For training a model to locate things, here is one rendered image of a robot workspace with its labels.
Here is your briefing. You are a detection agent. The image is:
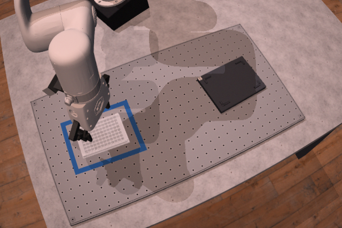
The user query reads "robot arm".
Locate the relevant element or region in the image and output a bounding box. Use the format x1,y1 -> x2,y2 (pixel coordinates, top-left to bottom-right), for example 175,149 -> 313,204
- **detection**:
14,0 -> 101,106

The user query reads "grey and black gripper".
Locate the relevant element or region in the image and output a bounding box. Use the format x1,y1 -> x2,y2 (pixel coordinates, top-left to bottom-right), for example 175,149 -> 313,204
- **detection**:
66,72 -> 110,142

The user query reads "blue tape rectangle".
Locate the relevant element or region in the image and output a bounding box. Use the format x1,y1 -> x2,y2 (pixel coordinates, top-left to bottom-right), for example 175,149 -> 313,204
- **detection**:
60,100 -> 147,175

